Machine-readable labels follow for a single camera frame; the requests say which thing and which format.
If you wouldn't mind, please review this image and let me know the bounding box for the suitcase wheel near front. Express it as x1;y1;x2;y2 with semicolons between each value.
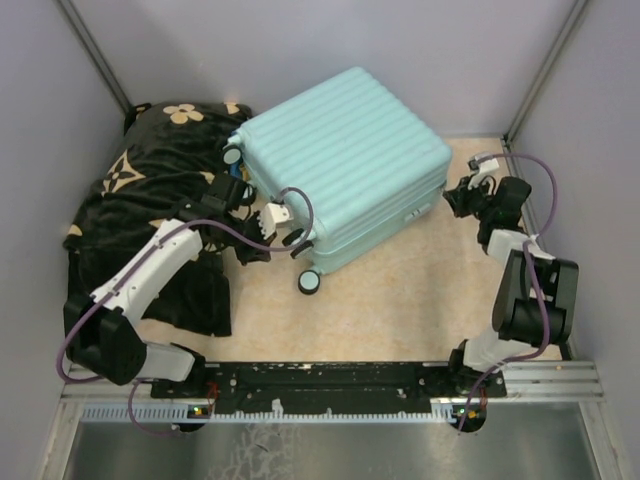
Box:
297;270;321;295

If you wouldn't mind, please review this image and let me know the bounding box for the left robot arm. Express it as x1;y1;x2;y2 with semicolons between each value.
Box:
55;174;270;397

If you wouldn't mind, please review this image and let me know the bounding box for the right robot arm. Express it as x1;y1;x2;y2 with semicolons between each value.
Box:
443;176;579;396

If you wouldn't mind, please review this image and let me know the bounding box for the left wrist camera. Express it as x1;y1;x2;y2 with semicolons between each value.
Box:
258;202;293;239

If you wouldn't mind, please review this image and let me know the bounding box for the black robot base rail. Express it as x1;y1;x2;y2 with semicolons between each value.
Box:
151;362;481;415

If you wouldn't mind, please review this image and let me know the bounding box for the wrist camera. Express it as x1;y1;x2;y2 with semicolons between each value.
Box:
468;152;500;190
258;202;293;239

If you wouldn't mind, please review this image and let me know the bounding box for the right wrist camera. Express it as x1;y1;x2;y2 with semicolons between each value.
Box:
468;152;500;190

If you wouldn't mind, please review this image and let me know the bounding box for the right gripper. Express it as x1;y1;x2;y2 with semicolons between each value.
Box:
445;173;496;222

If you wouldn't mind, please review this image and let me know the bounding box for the light blue hard-shell suitcase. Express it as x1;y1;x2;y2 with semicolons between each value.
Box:
228;67;452;275

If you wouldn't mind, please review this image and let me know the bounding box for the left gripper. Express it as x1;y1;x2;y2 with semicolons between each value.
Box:
217;209;277;265

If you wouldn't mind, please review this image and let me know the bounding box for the aluminium frame rail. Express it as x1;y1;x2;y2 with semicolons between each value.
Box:
61;361;604;432

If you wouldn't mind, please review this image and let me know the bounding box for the suitcase wheel on lid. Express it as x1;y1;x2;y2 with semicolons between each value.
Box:
222;143;243;165

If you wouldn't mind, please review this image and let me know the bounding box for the black floral fleece blanket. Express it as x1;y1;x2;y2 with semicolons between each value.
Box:
63;101;253;337

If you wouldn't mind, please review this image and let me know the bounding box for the suitcase wheel middle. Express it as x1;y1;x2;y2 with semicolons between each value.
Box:
282;228;314;259

